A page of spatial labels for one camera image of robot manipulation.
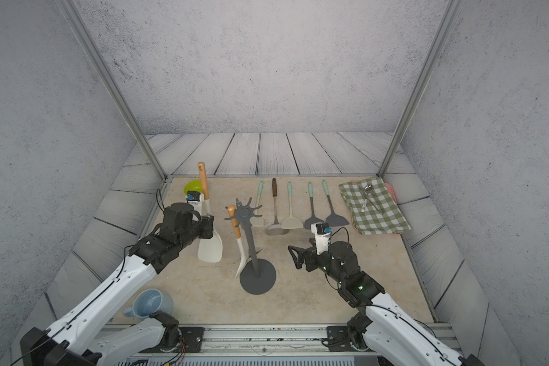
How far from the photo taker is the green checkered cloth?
1012 millimetres

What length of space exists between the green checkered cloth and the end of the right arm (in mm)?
372

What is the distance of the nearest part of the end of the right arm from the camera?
67cm
